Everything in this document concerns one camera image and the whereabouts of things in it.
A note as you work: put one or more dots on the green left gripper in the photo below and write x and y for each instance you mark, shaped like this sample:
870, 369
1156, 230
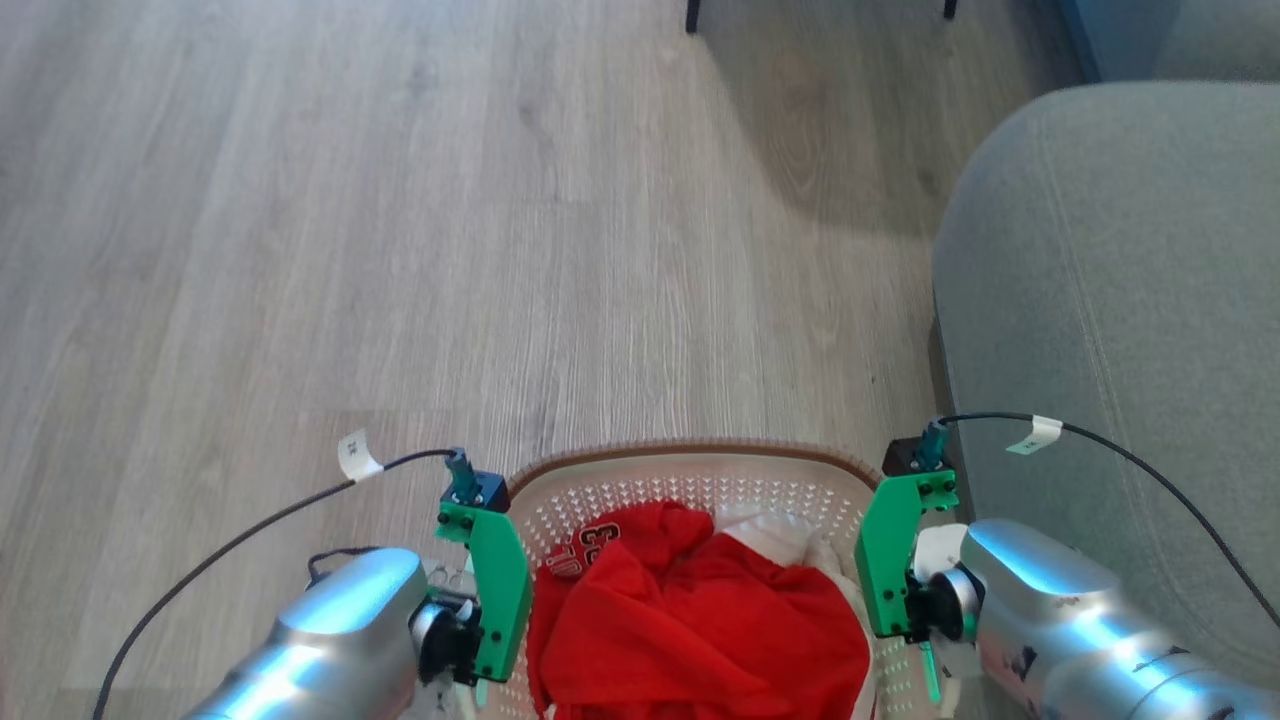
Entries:
500, 590

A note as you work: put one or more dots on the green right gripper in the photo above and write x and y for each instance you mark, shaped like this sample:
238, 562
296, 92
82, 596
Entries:
885, 560

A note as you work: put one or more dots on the beige perforated laundry basket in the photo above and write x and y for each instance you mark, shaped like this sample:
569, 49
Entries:
660, 480

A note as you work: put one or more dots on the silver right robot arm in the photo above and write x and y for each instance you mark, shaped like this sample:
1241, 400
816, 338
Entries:
1060, 620

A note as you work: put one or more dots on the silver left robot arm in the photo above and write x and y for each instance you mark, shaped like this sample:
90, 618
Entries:
320, 640

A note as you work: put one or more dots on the white cloth garment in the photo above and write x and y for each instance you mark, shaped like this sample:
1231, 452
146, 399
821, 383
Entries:
780, 535

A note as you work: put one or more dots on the red jersey garment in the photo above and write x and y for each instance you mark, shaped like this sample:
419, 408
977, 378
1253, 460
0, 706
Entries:
700, 630

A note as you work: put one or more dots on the grey fabric sofa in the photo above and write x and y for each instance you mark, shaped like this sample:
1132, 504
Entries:
1130, 300

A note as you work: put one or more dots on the blue grey furniture piece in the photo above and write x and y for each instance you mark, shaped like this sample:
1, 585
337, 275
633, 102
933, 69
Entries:
1170, 35

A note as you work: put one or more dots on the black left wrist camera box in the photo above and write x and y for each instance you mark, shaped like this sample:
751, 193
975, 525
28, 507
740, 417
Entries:
484, 489

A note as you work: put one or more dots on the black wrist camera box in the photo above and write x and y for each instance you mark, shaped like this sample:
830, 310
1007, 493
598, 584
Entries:
484, 489
912, 455

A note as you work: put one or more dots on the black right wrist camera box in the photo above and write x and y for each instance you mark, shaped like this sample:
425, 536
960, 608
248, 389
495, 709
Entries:
912, 455

